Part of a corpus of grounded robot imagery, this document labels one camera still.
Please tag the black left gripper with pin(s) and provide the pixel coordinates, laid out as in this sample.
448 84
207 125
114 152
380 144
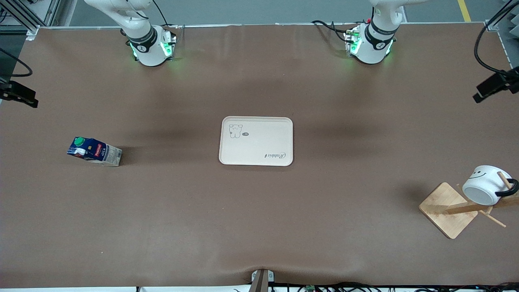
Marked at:
505 78

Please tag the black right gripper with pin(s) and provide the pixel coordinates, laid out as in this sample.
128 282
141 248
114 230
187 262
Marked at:
5 90

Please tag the blue white milk carton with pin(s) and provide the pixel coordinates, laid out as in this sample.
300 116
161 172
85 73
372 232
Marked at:
97 152

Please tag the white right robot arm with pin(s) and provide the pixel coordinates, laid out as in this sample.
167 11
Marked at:
146 44

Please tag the cream rabbit print tray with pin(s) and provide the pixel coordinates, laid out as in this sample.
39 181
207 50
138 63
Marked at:
259 146

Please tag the wooden mug stand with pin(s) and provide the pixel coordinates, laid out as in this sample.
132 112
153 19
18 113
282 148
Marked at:
448 211

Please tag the aluminium frame profile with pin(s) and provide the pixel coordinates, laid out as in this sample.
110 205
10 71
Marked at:
28 16
502 16

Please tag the metal table edge bracket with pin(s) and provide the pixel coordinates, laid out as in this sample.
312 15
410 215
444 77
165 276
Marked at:
262 280

